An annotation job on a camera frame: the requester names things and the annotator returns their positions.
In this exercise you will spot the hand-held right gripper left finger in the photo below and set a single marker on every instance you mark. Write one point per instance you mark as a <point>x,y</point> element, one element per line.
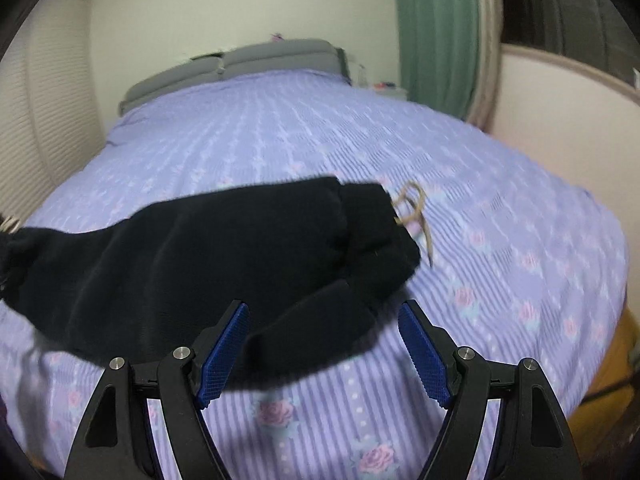
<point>226,352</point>

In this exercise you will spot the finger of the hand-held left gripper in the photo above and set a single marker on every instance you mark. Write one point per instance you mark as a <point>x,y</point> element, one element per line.
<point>7,225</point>

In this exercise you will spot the green curtain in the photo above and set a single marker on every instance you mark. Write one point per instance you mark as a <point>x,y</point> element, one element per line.
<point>437,35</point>

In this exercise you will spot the white bedside table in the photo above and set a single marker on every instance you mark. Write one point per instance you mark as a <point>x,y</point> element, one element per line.
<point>390,91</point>

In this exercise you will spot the black pants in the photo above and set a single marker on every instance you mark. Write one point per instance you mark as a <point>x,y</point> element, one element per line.
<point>200,270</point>

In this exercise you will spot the grey padded headboard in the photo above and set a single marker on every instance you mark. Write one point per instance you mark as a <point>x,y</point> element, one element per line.
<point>235,65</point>

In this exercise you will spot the cream wardrobe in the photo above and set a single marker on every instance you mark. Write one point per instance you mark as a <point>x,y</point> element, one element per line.
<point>45,90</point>

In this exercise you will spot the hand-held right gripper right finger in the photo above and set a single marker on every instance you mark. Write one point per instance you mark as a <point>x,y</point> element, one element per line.
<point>425,355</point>

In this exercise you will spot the purple floral bed sheet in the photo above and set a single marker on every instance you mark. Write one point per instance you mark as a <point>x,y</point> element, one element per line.
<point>350,170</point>

